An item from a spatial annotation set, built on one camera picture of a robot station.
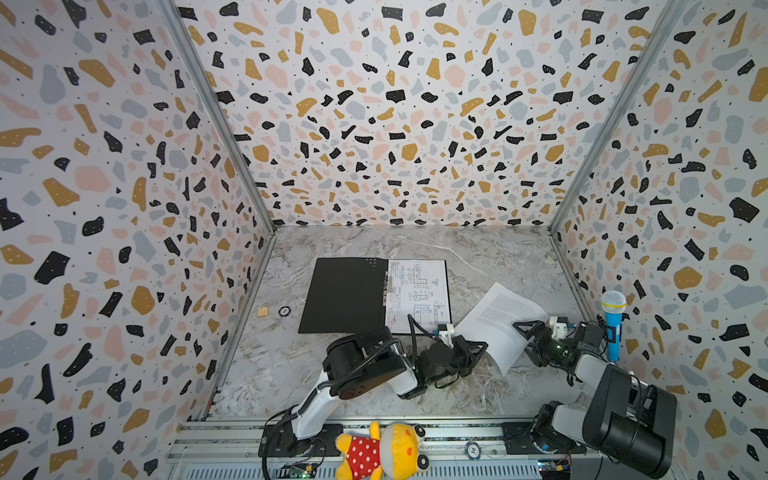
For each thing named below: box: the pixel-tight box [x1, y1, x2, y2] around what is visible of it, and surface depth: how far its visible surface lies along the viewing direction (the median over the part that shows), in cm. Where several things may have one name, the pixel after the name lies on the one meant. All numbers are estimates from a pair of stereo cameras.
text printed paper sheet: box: [454, 282, 549, 376], surface depth 94 cm
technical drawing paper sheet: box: [385, 259, 451, 334], surface depth 105 cm
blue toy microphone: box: [601, 290, 627, 362], surface depth 73 cm
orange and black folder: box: [298, 257, 389, 334], surface depth 103 cm
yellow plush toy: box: [336, 421, 430, 480], surface depth 68 cm
